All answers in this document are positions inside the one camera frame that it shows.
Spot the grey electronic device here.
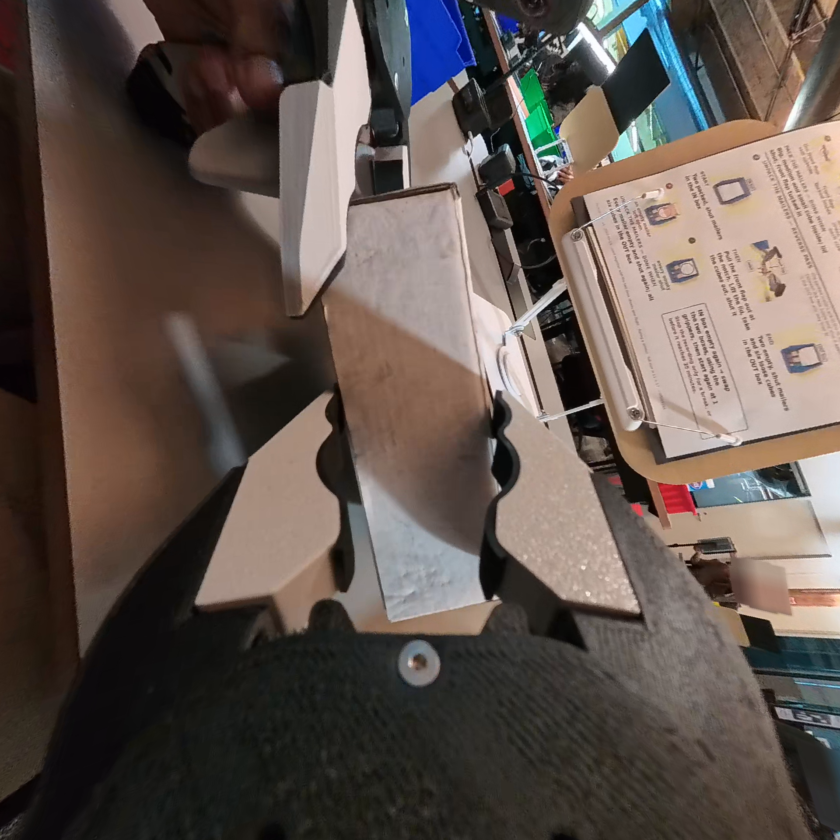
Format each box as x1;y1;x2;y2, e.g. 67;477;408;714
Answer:
453;79;492;135

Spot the white cardboard box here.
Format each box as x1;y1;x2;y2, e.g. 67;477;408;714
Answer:
322;184;503;623

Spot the red plastic bin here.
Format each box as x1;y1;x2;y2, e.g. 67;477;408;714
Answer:
656;482;698;519

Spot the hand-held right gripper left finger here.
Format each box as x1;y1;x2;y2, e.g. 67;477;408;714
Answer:
196;387;358;631

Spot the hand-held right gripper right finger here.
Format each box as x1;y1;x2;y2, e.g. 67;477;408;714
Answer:
479;392;642;618

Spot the green plastic bin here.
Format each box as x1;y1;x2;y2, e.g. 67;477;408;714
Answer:
518;69;559;142

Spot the black electronic device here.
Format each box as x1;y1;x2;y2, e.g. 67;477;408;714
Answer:
478;144;517;188

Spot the hanging brown black panel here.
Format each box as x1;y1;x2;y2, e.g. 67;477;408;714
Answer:
558;29;670;175

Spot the silver ventilation duct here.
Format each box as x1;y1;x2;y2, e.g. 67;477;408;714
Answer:
784;33;840;132

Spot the wooden board with instruction sheet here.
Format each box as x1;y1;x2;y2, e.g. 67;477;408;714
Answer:
548;118;840;483

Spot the person's left hand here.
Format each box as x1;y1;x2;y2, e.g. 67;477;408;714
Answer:
128;0;288;142

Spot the grey desk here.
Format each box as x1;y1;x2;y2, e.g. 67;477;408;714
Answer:
26;0;565;657

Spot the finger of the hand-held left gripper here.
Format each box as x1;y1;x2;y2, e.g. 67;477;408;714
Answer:
189;79;350;318

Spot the blue plastic bin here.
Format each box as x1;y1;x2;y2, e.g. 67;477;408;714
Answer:
407;0;476;106

